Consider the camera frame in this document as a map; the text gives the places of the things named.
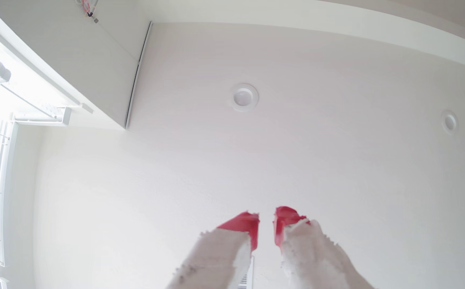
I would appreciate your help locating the round recessed ceiling light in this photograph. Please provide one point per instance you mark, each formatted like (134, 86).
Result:
(243, 97)
(449, 122)

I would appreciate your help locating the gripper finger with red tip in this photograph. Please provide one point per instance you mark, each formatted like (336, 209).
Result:
(216, 261)
(312, 257)

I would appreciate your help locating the white air vent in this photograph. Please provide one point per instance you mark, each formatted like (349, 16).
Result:
(247, 279)

